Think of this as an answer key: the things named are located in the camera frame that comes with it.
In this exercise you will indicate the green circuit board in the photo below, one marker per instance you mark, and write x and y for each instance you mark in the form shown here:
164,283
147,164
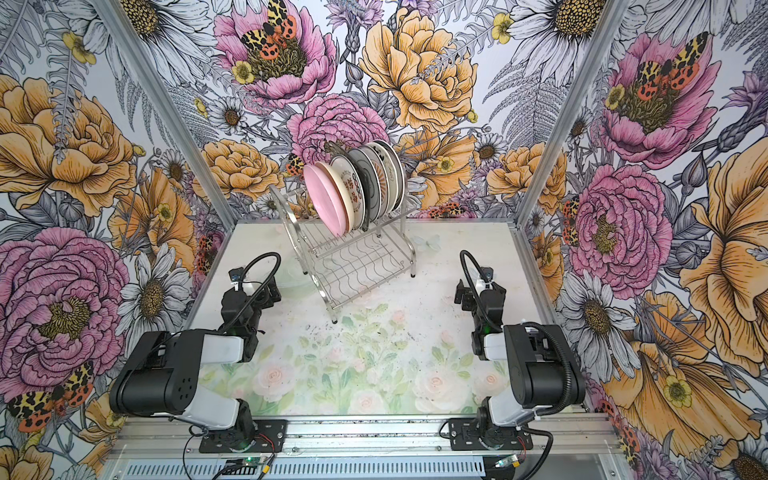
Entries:
246,468

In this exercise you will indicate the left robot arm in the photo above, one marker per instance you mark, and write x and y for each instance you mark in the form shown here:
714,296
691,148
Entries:
161,376

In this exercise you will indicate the beige round plate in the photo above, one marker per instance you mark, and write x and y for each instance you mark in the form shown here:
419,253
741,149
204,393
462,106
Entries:
347,211

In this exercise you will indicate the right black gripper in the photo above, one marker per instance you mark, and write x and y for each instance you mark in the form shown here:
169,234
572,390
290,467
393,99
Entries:
461,291

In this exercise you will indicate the pink round plate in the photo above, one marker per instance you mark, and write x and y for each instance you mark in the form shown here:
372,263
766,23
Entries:
326,199

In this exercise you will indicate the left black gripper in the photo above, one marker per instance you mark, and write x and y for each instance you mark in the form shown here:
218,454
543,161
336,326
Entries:
266,298

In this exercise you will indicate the white plate black emblem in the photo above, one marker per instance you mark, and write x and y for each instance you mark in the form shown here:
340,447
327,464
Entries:
383,180

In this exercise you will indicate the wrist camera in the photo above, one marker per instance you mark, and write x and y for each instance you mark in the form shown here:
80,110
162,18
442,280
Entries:
236,276
485,279

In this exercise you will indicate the chrome two-tier dish rack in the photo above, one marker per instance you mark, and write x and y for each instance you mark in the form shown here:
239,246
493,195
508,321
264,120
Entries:
344,269

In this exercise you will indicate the aluminium front rail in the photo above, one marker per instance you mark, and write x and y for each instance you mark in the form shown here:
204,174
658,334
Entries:
565,446

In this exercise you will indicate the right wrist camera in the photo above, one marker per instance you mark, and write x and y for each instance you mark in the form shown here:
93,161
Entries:
485,279

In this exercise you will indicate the white plate green red rim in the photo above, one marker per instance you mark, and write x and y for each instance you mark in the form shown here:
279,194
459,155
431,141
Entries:
401,181

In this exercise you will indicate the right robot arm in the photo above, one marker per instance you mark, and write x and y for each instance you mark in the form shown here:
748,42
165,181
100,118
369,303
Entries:
543,376

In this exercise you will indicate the white plate orange sunburst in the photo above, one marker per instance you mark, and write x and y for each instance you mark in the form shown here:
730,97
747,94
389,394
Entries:
391,174

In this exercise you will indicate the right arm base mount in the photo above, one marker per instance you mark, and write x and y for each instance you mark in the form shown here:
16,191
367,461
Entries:
465,434

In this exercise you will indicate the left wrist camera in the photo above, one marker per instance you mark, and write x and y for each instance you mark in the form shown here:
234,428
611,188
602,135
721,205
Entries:
236,276

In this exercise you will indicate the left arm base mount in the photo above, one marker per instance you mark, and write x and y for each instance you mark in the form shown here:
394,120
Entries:
264,436

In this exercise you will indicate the dark square floral plate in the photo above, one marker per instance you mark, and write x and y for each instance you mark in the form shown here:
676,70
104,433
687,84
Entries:
370,182

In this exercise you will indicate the white plate red characters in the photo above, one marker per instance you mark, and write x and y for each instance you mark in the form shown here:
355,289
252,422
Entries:
352,182

